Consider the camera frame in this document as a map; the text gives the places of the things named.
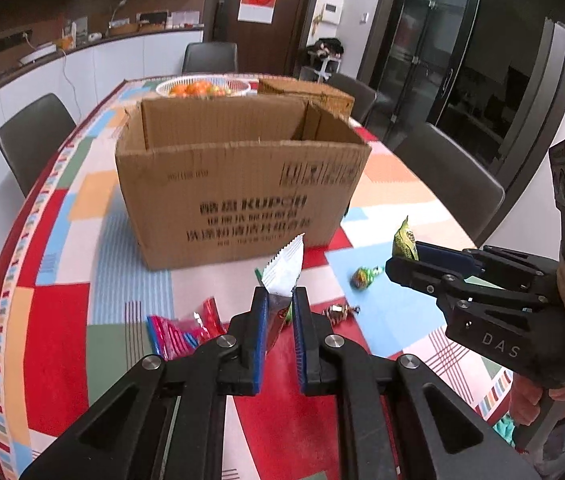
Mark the small brown wrapped candy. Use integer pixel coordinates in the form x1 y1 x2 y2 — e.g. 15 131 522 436
323 303 362 322

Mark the white stool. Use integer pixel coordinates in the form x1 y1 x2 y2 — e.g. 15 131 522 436
304 55 341 84

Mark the pink snack packet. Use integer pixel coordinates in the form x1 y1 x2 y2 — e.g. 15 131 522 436
146 297 226 362

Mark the green candy packet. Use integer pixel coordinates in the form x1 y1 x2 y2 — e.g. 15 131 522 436
393 216 419 261

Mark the white snack packet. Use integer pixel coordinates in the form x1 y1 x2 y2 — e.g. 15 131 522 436
254 233 306 297

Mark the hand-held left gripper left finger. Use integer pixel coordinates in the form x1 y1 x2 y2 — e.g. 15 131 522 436
20 285 269 480

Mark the dark grey dining chair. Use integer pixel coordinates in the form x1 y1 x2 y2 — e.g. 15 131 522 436
0 93 78 199
182 42 238 75
329 72 378 127
393 122 506 247

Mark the teal cloth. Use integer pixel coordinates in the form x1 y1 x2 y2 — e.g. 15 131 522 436
493 417 516 449

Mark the black basket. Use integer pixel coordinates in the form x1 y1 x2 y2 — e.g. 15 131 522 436
137 9 170 30

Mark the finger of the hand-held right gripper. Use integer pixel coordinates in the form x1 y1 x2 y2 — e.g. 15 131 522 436
414 241 562 288
385 255 553 322

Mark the white fruit basket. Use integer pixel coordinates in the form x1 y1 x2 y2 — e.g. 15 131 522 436
156 75 252 99

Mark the white cable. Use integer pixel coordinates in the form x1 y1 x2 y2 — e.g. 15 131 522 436
59 49 82 127

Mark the brown cardboard box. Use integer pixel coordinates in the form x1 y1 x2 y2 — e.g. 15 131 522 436
115 95 373 272

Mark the woven tray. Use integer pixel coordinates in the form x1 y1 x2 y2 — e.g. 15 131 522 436
108 19 140 36

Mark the dark brown door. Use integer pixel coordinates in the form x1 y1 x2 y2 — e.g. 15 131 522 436
203 0 314 79

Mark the black-framed glass sliding door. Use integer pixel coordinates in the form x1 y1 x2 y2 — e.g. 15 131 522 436
363 0 565 197

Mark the person's right hand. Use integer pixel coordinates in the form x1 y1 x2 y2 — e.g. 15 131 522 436
509 372 565 428

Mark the green lollipop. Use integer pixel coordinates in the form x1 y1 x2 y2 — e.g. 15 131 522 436
352 265 386 291

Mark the black bag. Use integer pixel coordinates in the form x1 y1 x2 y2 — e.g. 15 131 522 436
307 37 346 58

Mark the colourful patchwork tablecloth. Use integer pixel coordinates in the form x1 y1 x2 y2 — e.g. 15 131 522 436
0 74 519 480

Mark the white sideboard counter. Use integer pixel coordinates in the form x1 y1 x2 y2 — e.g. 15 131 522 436
0 27 204 221

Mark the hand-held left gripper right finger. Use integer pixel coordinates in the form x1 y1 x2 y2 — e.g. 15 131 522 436
291 285 541 480

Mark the white flat scale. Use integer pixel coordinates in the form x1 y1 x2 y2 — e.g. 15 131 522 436
18 43 58 66

